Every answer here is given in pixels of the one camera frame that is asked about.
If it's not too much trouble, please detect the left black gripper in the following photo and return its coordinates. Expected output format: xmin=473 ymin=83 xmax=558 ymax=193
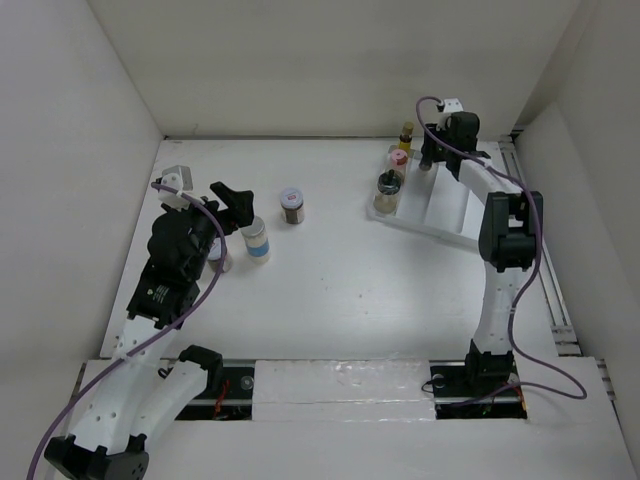
xmin=166 ymin=182 xmax=251 ymax=279

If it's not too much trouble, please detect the blue label white bottle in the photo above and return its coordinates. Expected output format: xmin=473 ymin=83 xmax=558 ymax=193
xmin=240 ymin=216 xmax=270 ymax=264

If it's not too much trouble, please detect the yellow label sauce bottle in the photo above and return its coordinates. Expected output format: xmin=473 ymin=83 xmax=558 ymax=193
xmin=398 ymin=122 xmax=414 ymax=154

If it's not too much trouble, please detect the pink lid spice jar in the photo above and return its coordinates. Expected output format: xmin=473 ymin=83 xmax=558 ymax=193
xmin=388 ymin=148 xmax=409 ymax=178

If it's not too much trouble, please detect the black grinder cap jar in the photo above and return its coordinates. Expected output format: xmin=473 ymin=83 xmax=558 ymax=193
xmin=373 ymin=169 xmax=402 ymax=214

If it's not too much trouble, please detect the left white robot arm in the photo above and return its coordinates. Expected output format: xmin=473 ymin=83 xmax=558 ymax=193
xmin=43 ymin=176 xmax=255 ymax=479

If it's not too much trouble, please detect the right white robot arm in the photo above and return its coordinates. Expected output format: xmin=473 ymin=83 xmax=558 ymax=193
xmin=421 ymin=111 xmax=543 ymax=407

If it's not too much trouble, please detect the white divided tray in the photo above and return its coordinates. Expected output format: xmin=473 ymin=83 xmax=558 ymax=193
xmin=366 ymin=149 xmax=484 ymax=251

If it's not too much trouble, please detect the silver lid jar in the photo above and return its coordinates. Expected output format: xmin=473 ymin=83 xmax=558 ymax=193
xmin=207 ymin=239 xmax=233 ymax=273

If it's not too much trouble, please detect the white lid spice jar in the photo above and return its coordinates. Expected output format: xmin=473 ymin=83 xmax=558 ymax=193
xmin=280 ymin=187 xmax=305 ymax=225

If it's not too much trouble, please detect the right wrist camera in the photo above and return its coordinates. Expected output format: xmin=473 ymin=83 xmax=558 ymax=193
xmin=436 ymin=98 xmax=464 ymax=130

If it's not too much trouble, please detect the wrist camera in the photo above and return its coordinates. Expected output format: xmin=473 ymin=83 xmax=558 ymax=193
xmin=157 ymin=165 xmax=193 ymax=210
xmin=436 ymin=98 xmax=464 ymax=130

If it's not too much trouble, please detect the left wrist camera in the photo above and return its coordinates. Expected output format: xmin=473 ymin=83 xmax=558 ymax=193
xmin=157 ymin=165 xmax=193 ymax=210

